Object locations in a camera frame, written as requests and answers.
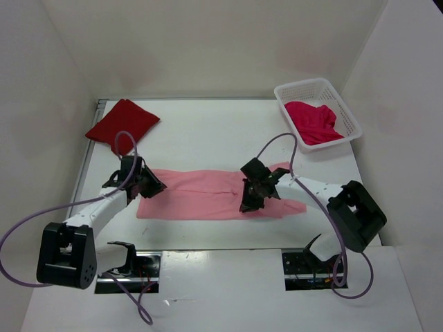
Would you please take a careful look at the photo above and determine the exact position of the purple cable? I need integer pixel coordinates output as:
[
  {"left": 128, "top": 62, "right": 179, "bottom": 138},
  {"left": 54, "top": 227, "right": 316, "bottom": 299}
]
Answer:
[
  {"left": 257, "top": 132, "right": 374, "bottom": 299},
  {"left": 0, "top": 130, "right": 163, "bottom": 326}
]

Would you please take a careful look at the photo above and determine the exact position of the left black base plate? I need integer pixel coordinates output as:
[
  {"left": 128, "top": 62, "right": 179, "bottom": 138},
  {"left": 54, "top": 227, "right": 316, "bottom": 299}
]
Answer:
[{"left": 94, "top": 251, "right": 162, "bottom": 295}]

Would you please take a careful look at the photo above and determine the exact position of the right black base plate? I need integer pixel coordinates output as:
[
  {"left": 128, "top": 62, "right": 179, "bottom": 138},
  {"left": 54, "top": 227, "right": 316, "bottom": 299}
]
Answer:
[{"left": 282, "top": 248, "right": 338, "bottom": 291}]

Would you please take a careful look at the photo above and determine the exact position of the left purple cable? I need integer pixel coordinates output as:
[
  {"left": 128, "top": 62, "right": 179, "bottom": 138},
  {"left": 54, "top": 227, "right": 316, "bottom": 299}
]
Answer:
[{"left": 0, "top": 130, "right": 163, "bottom": 326}]

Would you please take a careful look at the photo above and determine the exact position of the magenta t-shirt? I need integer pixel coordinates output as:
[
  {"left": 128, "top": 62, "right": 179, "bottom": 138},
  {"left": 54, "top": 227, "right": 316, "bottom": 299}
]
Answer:
[{"left": 284, "top": 102, "right": 344, "bottom": 146}]

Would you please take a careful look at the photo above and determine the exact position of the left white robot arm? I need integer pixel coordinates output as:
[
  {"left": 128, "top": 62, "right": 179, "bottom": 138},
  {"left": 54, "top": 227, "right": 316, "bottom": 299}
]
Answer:
[{"left": 36, "top": 156, "right": 166, "bottom": 289}]

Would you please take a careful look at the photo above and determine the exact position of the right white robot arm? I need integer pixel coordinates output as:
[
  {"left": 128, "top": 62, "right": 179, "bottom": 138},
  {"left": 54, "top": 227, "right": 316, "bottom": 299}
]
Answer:
[{"left": 239, "top": 158, "right": 387, "bottom": 262}]

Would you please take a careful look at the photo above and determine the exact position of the dark red t-shirt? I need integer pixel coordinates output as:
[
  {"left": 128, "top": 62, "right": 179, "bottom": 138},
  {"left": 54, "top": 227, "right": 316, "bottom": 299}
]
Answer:
[{"left": 85, "top": 99, "right": 161, "bottom": 156}]

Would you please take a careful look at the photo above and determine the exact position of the light pink t-shirt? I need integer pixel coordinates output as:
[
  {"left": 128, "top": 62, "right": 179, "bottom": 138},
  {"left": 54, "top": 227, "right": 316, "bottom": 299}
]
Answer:
[{"left": 136, "top": 169, "right": 307, "bottom": 221}]

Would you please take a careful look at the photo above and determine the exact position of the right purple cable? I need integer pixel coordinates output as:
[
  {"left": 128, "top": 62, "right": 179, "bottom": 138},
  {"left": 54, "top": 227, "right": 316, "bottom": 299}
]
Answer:
[{"left": 257, "top": 132, "right": 374, "bottom": 299}]

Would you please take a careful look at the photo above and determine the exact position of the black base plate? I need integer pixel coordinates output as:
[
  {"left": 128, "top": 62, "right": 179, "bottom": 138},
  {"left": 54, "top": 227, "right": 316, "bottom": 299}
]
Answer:
[
  {"left": 282, "top": 248, "right": 338, "bottom": 291},
  {"left": 94, "top": 251, "right": 162, "bottom": 295}
]

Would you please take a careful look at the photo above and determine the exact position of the white plastic basket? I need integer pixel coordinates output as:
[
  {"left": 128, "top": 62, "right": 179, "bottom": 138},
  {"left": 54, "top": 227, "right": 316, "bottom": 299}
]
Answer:
[{"left": 274, "top": 77, "right": 363, "bottom": 154}]

